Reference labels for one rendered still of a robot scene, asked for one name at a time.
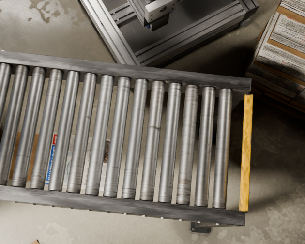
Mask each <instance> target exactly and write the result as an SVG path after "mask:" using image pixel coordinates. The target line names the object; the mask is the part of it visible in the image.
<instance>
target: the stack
mask: <svg viewBox="0 0 305 244"><path fill-rule="evenodd" d="M279 14H280V13H278V12H274V14H273V15H272V16H271V18H270V20H269V22H268V23H267V25H266V26H264V28H263V29H262V31H261V33H260V34H259V36H258V37H257V40H258V41H259V42H257V43H258V45H257V44H256V45H257V46H255V47H254V49H253V51H252V52H251V53H250V55H249V57H248V59H247V62H246V64H245V66H244V68H243V69H244V74H243V75H242V77H245V78H251V80H252V81H254V82H256V83H258V84H261V85H263V86H265V87H267V88H269V89H271V90H273V91H275V92H277V93H279V94H281V95H283V96H285V97H287V98H289V99H291V98H293V99H292V100H294V101H296V102H298V103H301V104H303V105H305V86H302V85H300V84H298V83H296V82H293V81H291V80H289V79H287V78H284V77H282V76H280V75H277V74H275V73H273V72H271V71H268V70H266V69H264V68H262V67H259V66H257V65H255V64H253V62H254V59H255V57H256V59H255V61H258V62H260V63H262V64H265V65H267V66H269V67H272V68H274V69H276V70H278V71H281V72H283V73H285V74H287V75H290V76H292V77H294V78H297V79H299V80H301V81H303V82H305V60H304V59H302V58H300V57H298V56H296V55H293V54H291V53H289V52H287V51H284V50H282V49H280V48H278V47H276V46H274V45H272V44H269V43H267V40H268V38H269V36H270V34H271V32H272V34H271V36H270V39H272V40H274V41H276V42H279V43H281V44H283V45H286V46H288V47H290V48H293V49H295V50H297V51H300V52H302V53H304V54H305V25H304V24H302V23H300V22H298V21H296V20H293V19H291V18H289V17H287V16H285V15H283V14H280V15H279ZM278 16H279V17H278ZM277 18H278V20H277ZM276 20H277V22H276ZM271 21H272V22H271ZM270 23H271V24H270ZM275 23H276V24H275ZM269 25H270V26H269ZM274 25H275V27H274ZM273 27H274V29H273ZM272 29H273V31H272ZM263 30H264V31H263ZM266 32H267V33H266ZM265 34H266V36H265ZM264 37H265V38H264ZM259 39H260V40H259ZM262 41H263V42H262ZM260 45H261V46H260ZM259 48H260V49H259ZM254 50H255V51H254ZM258 50H259V52H258ZM253 52H254V53H253ZM257 52H258V54H257ZM252 54H253V56H252ZM256 55H257V56H256ZM251 56H252V57H251ZM249 94H252V95H253V97H255V98H257V99H259V100H261V101H263V102H266V103H268V104H270V105H272V106H274V107H276V108H278V109H280V110H283V111H285V112H287V113H289V114H291V115H293V116H296V117H298V118H300V119H302V120H304V121H305V114H303V113H305V109H304V108H302V107H299V106H297V105H295V104H293V103H291V102H290V100H289V101H287V100H285V99H283V98H280V97H278V96H276V95H274V94H272V93H270V92H268V91H265V90H263V89H261V88H259V87H257V86H255V85H252V84H251V91H250V92H249ZM262 94H265V95H267V96H269V97H271V98H273V99H275V100H277V101H279V102H281V103H284V104H286V105H288V106H290V107H292V108H295V109H297V110H299V111H301V112H303V113H301V112H299V111H297V110H295V109H292V108H290V107H288V106H286V105H284V104H281V103H279V102H277V101H275V100H273V99H271V98H268V97H266V96H264V95H262Z"/></svg>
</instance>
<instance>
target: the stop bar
mask: <svg viewBox="0 0 305 244"><path fill-rule="evenodd" d="M252 114H253V95H252V94H245V95H244V123H243V143H242V163H241V184H240V204H239V212H242V213H247V212H248V207H249V194H250V192H249V184H250V160H251V138H252Z"/></svg>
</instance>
